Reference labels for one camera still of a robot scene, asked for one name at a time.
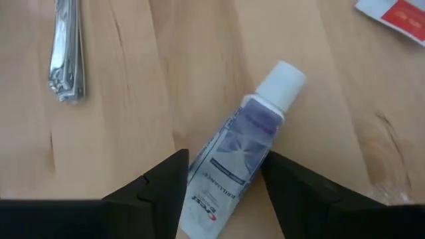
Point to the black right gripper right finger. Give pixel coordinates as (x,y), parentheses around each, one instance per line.
(315,209)

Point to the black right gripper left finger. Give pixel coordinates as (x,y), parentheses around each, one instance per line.
(149,206)

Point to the white travel toothpaste tube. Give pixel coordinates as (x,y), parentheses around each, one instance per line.
(398,16)
(239,142)

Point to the silver nail clipper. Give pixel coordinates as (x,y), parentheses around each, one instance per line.
(66,49)

